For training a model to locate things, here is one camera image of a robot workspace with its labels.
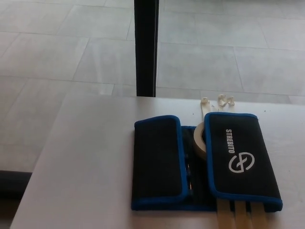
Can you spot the black toolkit case blue trim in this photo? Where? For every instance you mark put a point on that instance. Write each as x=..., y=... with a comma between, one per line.
x=157, y=155

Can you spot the beige masking tape roll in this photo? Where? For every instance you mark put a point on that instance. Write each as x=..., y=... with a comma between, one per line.
x=198, y=143

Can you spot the black vertical post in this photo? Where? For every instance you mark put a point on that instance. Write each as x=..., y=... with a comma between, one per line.
x=145, y=47

